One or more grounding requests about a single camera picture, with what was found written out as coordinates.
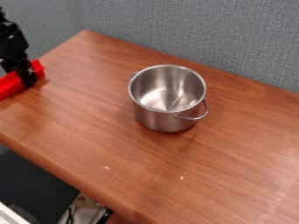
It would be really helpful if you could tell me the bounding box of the red rectangular block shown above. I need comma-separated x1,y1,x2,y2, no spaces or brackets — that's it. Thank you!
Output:
0,59,45,101

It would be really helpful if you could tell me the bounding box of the stainless steel pot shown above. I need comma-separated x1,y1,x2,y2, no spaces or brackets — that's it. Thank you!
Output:
129,65,210,133

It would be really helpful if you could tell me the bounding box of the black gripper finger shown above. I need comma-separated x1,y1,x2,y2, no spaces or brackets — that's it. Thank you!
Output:
0,59,18,74
18,60,38,88

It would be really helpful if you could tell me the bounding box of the grey table leg bracket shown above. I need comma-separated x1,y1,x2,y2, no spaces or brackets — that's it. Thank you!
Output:
58,192,114,224

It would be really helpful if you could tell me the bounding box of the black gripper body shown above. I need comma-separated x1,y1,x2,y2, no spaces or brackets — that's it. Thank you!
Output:
0,7,30,66

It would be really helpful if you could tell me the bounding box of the white object at corner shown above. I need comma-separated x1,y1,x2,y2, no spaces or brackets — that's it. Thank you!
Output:
0,202,31,224

